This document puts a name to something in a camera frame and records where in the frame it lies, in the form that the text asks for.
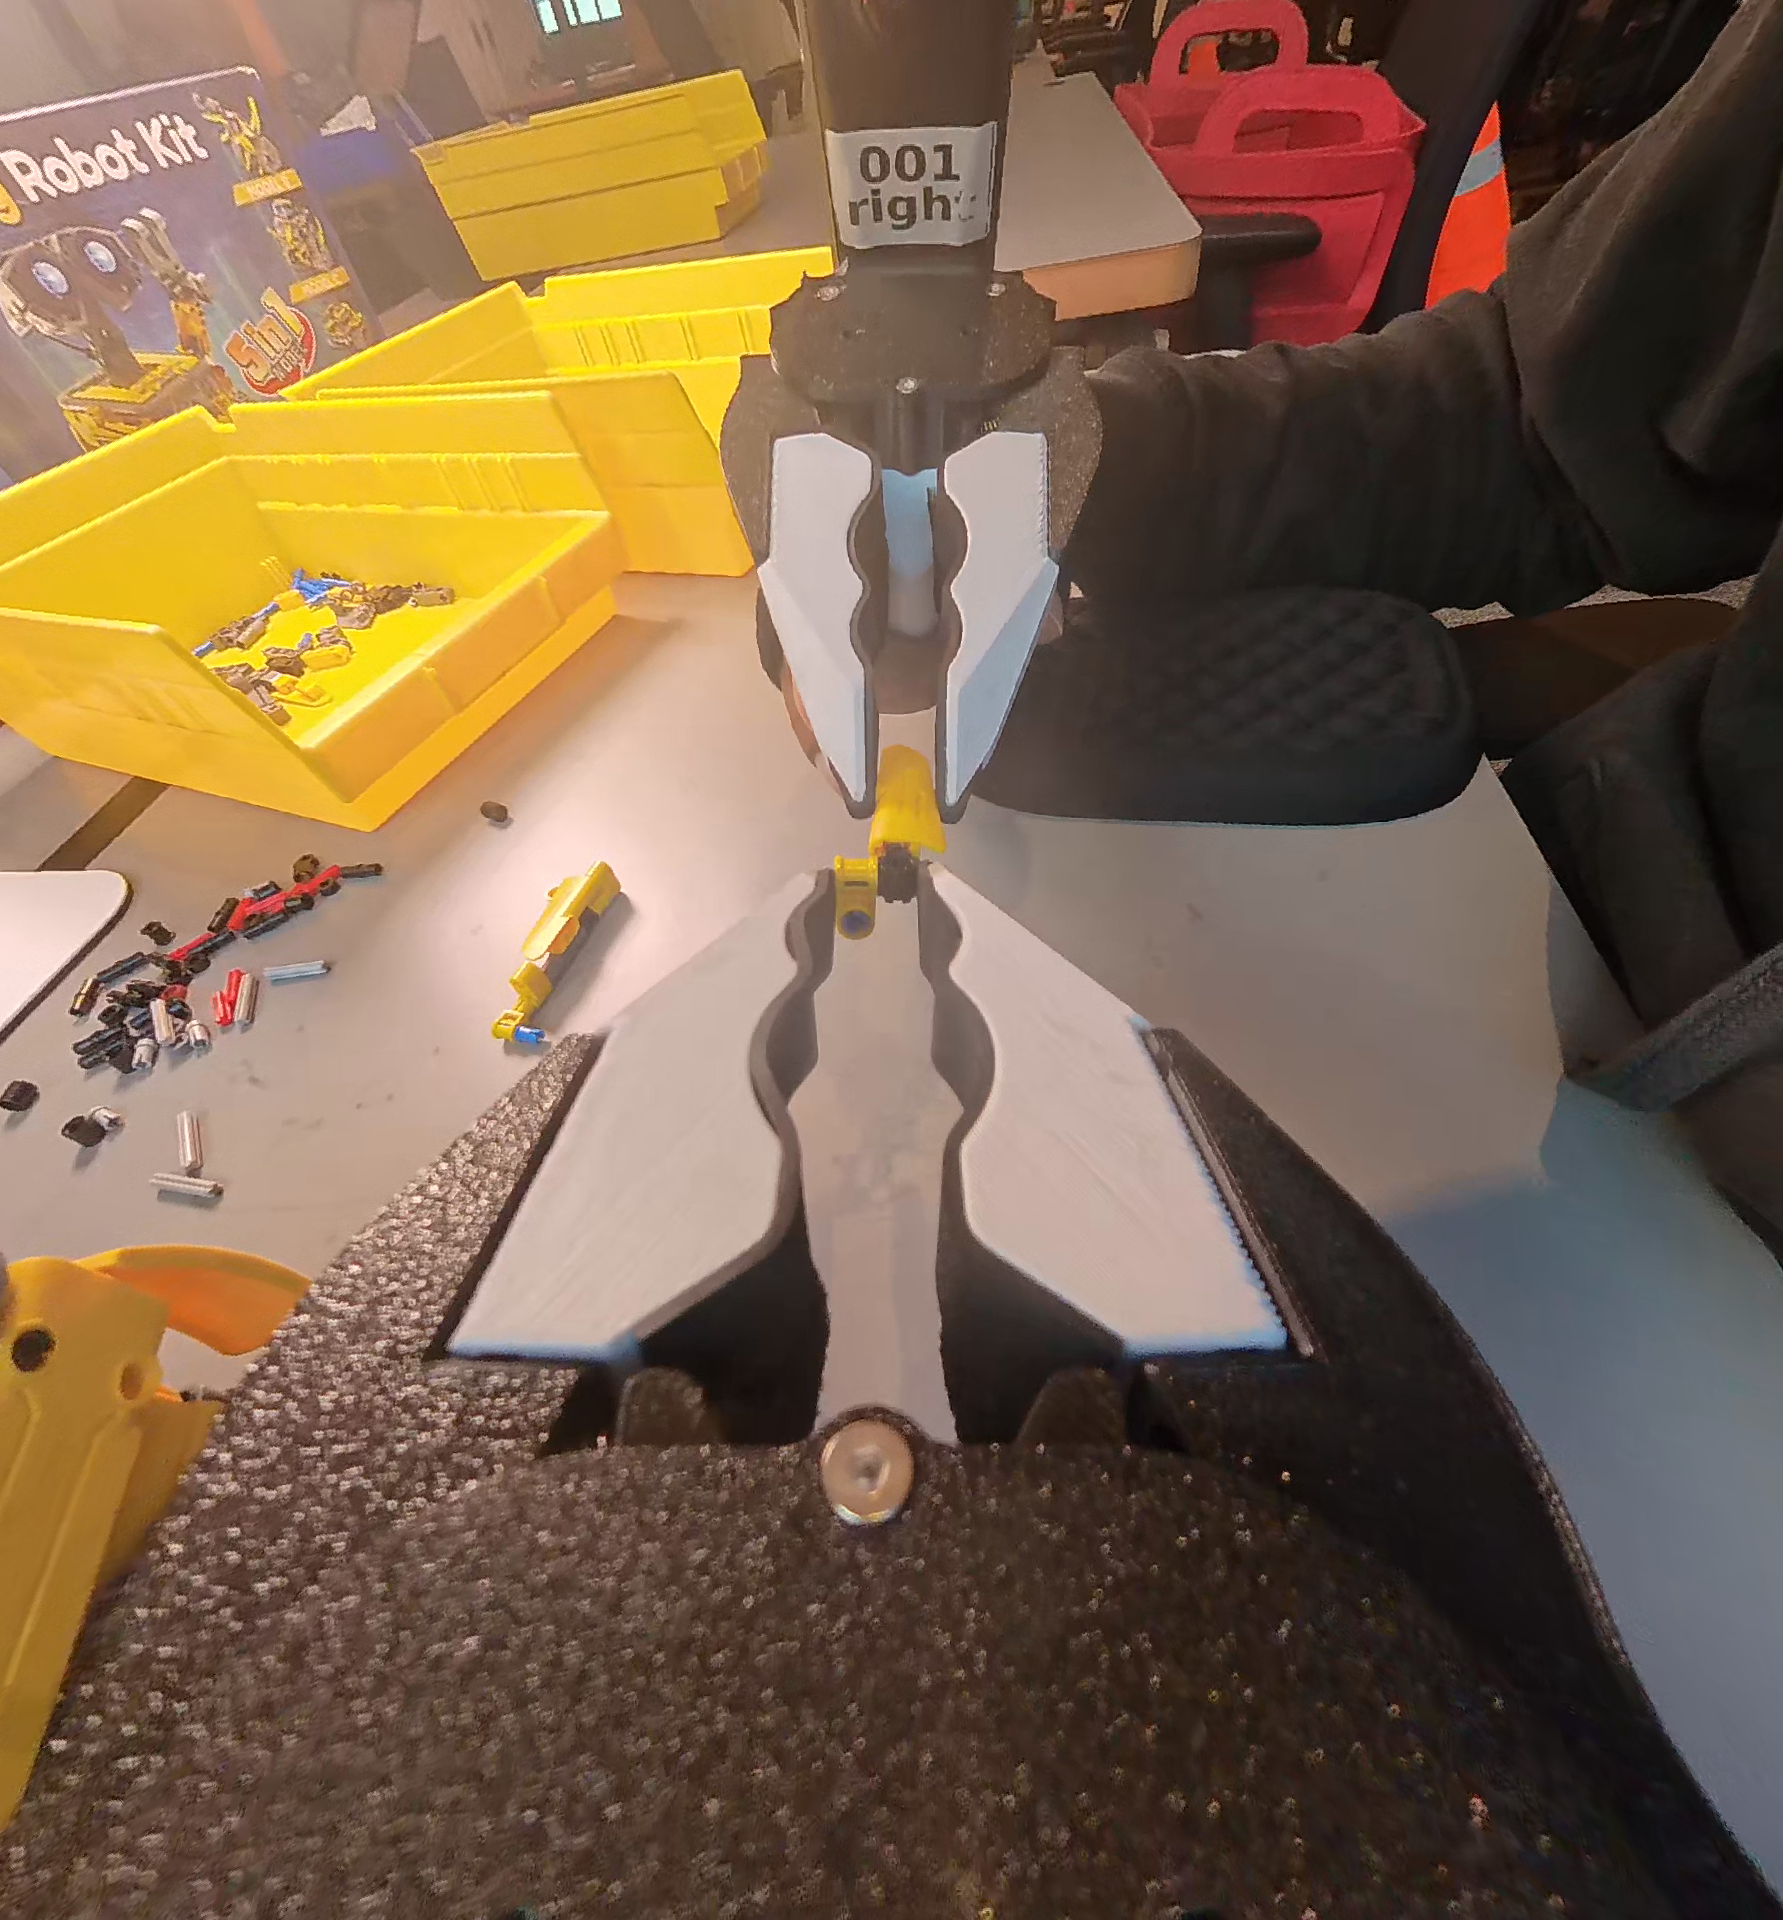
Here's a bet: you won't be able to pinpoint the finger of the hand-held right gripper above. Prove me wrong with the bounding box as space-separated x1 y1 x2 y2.
934 436 1069 817
763 436 903 813

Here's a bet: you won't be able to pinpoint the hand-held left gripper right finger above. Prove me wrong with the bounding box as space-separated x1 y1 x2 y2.
926 874 1297 1359

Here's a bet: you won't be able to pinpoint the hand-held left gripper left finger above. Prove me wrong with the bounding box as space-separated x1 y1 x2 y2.
448 874 832 1365

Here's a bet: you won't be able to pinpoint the yellow wedge panel piece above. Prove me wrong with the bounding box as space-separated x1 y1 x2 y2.
869 739 947 866

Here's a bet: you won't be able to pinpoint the yellow beam assembly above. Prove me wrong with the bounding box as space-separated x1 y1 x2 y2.
515 859 627 1007

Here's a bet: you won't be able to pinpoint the yellow tracked toy robot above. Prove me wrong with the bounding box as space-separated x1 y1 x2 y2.
0 1240 317 1891

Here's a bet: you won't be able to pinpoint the yellow parts bin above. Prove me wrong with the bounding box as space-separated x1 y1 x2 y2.
286 252 832 578
0 406 635 836
414 68 775 288

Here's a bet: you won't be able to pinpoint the person's right forearm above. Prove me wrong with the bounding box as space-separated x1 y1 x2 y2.
1054 164 1750 620

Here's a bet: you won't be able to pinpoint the small grey side table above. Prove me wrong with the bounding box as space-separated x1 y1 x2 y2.
995 74 1214 321

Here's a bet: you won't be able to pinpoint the black quilted chair armrest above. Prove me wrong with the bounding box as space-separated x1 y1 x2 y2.
985 588 1485 830

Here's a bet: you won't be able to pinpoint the red fuel canister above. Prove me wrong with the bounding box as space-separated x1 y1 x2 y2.
1117 0 1425 268

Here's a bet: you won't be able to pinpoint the pile of small building parts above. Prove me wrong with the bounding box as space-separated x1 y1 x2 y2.
0 855 386 1206

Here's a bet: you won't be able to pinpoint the mixed plastic connector pieces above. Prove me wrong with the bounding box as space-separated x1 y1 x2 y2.
188 571 460 724

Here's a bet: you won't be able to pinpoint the orange object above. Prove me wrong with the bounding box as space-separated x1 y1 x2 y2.
1422 103 1515 309

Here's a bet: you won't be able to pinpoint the white stand base with leaflet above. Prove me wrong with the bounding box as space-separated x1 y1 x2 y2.
0 874 134 1116

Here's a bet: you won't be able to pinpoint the robot kit cardboard box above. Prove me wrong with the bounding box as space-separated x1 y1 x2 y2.
0 68 386 521

